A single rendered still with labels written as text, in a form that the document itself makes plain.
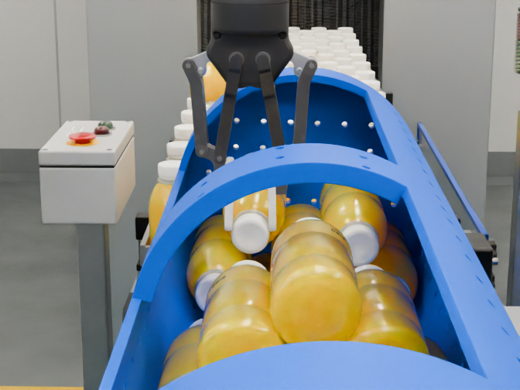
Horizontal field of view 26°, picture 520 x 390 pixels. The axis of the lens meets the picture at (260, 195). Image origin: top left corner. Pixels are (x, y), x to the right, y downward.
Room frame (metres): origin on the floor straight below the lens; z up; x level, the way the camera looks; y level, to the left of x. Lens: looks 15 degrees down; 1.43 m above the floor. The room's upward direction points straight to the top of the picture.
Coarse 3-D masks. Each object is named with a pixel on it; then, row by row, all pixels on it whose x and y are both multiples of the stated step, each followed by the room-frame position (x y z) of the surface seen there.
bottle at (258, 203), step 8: (256, 192) 1.13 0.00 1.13; (264, 192) 1.13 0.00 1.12; (240, 200) 1.12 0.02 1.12; (248, 200) 1.12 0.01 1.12; (256, 200) 1.12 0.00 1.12; (264, 200) 1.12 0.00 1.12; (280, 200) 1.14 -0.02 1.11; (240, 208) 1.11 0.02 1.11; (248, 208) 1.11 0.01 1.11; (256, 208) 1.11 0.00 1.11; (264, 208) 1.11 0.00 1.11; (280, 208) 1.13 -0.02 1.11; (240, 216) 1.10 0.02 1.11; (264, 216) 1.10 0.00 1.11; (280, 216) 1.13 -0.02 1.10; (280, 224) 1.13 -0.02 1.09; (272, 232) 1.11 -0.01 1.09
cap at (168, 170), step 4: (168, 160) 1.45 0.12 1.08; (172, 160) 1.45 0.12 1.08; (176, 160) 1.45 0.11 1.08; (160, 164) 1.43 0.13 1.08; (164, 164) 1.43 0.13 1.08; (168, 164) 1.43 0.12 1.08; (172, 164) 1.43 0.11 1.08; (176, 164) 1.43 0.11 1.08; (160, 168) 1.42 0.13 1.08; (164, 168) 1.42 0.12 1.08; (168, 168) 1.42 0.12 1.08; (172, 168) 1.42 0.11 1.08; (176, 168) 1.42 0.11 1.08; (160, 172) 1.42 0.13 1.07; (164, 172) 1.42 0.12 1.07; (168, 172) 1.42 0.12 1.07; (172, 172) 1.42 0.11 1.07; (176, 172) 1.42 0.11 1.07; (160, 176) 1.43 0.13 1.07; (164, 176) 1.42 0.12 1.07; (168, 176) 1.42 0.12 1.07; (172, 176) 1.42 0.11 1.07
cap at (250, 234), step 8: (248, 216) 1.09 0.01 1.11; (256, 216) 1.09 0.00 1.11; (240, 224) 1.08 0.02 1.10; (248, 224) 1.08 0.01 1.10; (256, 224) 1.08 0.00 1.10; (264, 224) 1.08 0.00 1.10; (232, 232) 1.09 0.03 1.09; (240, 232) 1.09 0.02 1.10; (248, 232) 1.08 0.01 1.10; (256, 232) 1.08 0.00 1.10; (264, 232) 1.08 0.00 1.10; (232, 240) 1.09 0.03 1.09; (240, 240) 1.09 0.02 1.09; (248, 240) 1.09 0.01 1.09; (256, 240) 1.08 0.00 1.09; (264, 240) 1.08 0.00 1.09; (240, 248) 1.09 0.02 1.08; (248, 248) 1.09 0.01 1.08; (256, 248) 1.09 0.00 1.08
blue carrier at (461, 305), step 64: (256, 128) 1.27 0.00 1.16; (320, 128) 1.27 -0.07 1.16; (384, 128) 1.02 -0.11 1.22; (192, 192) 0.86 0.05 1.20; (384, 192) 0.81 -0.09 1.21; (448, 256) 0.66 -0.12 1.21; (128, 320) 0.77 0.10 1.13; (192, 320) 1.04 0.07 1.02; (448, 320) 0.95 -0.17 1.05; (128, 384) 0.75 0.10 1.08; (192, 384) 0.46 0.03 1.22; (256, 384) 0.43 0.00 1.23; (320, 384) 0.43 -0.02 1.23; (384, 384) 0.43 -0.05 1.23; (448, 384) 0.44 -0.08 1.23; (512, 384) 0.48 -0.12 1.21
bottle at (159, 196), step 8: (160, 184) 1.43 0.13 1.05; (168, 184) 1.42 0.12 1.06; (152, 192) 1.43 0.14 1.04; (160, 192) 1.42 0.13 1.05; (168, 192) 1.41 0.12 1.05; (152, 200) 1.42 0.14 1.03; (160, 200) 1.41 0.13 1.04; (152, 208) 1.42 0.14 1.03; (160, 208) 1.41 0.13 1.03; (152, 216) 1.42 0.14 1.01; (160, 216) 1.41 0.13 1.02; (152, 224) 1.42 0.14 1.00; (152, 232) 1.42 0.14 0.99
